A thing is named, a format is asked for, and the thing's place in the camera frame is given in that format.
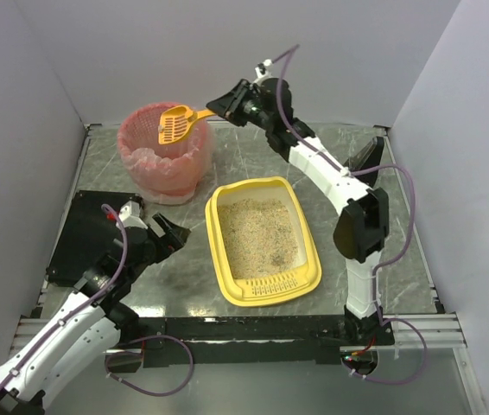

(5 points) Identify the orange litter scoop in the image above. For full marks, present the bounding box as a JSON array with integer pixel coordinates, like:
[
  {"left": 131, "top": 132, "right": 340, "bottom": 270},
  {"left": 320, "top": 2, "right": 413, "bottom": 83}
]
[{"left": 158, "top": 105, "right": 214, "bottom": 145}]

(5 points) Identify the yellow litter box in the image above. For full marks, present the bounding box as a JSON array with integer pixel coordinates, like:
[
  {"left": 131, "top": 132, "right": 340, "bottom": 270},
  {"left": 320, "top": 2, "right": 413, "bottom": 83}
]
[{"left": 205, "top": 176, "right": 322, "bottom": 308}]

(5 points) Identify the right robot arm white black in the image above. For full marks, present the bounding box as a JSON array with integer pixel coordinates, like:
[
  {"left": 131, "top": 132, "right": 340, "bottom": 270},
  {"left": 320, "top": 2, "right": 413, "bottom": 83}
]
[{"left": 206, "top": 78, "right": 390, "bottom": 336}]

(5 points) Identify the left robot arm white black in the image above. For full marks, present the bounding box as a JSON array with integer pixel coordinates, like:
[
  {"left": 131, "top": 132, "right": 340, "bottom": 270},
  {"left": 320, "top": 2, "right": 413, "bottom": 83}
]
[{"left": 0, "top": 213, "right": 191, "bottom": 414}]

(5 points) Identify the pink lined waste basket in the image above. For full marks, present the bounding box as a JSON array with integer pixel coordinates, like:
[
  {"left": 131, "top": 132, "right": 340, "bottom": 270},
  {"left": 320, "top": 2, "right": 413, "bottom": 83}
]
[{"left": 117, "top": 101, "right": 215, "bottom": 205}]

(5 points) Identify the black triangular scoop holder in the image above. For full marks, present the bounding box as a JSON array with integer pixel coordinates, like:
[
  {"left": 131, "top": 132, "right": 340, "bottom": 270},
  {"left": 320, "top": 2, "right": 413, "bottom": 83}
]
[{"left": 344, "top": 137, "right": 384, "bottom": 172}]

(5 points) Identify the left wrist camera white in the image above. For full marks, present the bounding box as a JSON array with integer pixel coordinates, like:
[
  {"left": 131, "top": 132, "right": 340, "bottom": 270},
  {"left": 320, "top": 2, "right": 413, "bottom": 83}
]
[{"left": 117, "top": 201, "right": 148, "bottom": 229}]

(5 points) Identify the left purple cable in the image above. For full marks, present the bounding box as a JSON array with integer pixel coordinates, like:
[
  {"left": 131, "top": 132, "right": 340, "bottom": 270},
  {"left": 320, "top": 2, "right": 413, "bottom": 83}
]
[{"left": 0, "top": 203, "right": 130, "bottom": 415}]

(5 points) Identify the purple cable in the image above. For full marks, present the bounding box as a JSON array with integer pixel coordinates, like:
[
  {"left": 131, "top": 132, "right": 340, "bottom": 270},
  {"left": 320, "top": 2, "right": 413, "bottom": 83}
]
[
  {"left": 0, "top": 203, "right": 130, "bottom": 415},
  {"left": 270, "top": 44, "right": 428, "bottom": 385}
]

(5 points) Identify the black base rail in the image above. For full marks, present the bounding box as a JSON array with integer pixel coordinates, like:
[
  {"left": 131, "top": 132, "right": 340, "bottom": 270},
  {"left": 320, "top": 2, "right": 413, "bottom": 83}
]
[{"left": 107, "top": 315, "right": 395, "bottom": 368}]

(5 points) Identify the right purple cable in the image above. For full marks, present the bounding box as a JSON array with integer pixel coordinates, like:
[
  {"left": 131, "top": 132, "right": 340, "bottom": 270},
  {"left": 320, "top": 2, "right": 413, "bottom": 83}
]
[{"left": 270, "top": 44, "right": 428, "bottom": 385}]

